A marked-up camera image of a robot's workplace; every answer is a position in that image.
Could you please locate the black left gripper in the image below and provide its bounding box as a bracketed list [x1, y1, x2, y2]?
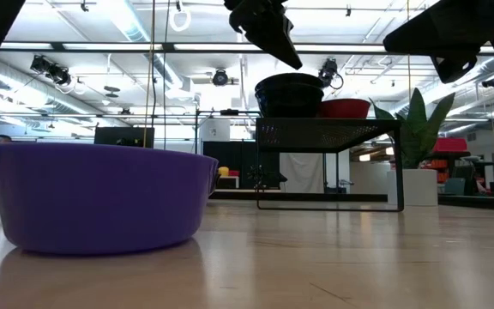
[224, 0, 304, 70]

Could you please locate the blue plastic mini bowl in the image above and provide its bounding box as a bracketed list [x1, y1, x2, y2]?
[0, 142, 220, 255]
[254, 72, 325, 91]

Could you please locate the floral ceramic mini bowl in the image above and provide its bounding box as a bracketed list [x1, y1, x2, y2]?
[317, 98, 372, 119]

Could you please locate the stack of black bowls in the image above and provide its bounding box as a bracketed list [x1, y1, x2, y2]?
[254, 85, 325, 118]

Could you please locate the black ceiling spotlight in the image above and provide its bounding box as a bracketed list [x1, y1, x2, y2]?
[317, 58, 345, 91]

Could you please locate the black perforated metal rack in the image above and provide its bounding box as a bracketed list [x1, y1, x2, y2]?
[254, 117, 405, 213]

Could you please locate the green snake plant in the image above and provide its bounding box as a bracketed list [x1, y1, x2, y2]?
[369, 88, 456, 171]

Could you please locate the black overhead crossbar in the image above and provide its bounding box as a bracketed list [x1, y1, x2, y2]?
[0, 41, 494, 55]

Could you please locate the white curtain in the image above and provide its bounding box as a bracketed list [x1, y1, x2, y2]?
[279, 152, 326, 194]

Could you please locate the white round plant pot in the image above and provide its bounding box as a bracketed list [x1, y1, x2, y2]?
[386, 168, 439, 207]

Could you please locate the black computer monitor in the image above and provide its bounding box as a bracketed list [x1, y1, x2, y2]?
[93, 126, 155, 149]

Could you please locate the black ceiling track light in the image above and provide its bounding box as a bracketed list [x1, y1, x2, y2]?
[30, 54, 73, 87]

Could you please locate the black overhead camera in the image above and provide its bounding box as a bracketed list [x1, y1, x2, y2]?
[210, 67, 231, 88]

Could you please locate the white hanging ring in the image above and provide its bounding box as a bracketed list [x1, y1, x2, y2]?
[169, 7, 192, 33]

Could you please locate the black partition wall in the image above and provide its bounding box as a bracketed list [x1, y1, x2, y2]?
[202, 140, 280, 190]

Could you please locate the black aluminium table frame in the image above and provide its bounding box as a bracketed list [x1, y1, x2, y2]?
[0, 183, 494, 212]

